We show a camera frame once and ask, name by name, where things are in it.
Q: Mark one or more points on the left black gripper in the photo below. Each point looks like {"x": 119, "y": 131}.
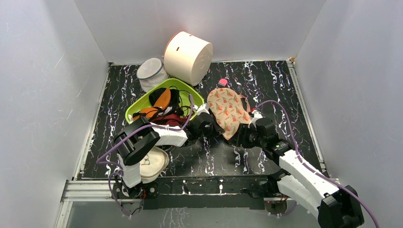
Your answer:
{"x": 216, "y": 130}

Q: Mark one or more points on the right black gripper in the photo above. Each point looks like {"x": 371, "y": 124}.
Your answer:
{"x": 240, "y": 140}

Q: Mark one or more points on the floral mesh laundry bag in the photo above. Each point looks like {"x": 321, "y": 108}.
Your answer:
{"x": 227, "y": 107}

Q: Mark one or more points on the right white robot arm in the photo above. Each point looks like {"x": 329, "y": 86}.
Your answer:
{"x": 332, "y": 206}

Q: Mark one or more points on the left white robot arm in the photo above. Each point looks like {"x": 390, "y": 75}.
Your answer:
{"x": 139, "y": 145}

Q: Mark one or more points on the maroon bra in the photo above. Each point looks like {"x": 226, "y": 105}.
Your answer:
{"x": 171, "y": 120}

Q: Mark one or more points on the orange black bra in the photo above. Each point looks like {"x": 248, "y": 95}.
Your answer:
{"x": 164, "y": 101}

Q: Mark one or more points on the cream round mesh laundry bag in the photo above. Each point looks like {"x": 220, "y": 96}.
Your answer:
{"x": 153, "y": 164}

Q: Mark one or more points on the white mesh cylindrical laundry bag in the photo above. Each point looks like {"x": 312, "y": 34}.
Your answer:
{"x": 151, "y": 73}

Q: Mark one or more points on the pink small block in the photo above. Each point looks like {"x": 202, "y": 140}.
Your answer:
{"x": 223, "y": 83}

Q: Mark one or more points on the green plastic bin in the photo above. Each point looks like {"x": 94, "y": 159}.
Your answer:
{"x": 172, "y": 83}

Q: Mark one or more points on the white cylindrical container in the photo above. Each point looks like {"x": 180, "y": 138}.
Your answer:
{"x": 187, "y": 57}

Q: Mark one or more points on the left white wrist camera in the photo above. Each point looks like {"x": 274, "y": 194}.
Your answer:
{"x": 203, "y": 109}

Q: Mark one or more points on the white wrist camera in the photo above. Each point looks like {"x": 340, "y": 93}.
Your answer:
{"x": 255, "y": 115}
{"x": 203, "y": 109}

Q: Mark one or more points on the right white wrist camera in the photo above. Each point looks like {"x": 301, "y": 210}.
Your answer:
{"x": 255, "y": 115}

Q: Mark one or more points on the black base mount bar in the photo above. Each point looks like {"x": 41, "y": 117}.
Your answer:
{"x": 253, "y": 192}

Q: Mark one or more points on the aluminium frame rail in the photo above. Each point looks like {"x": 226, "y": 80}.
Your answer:
{"x": 91, "y": 191}

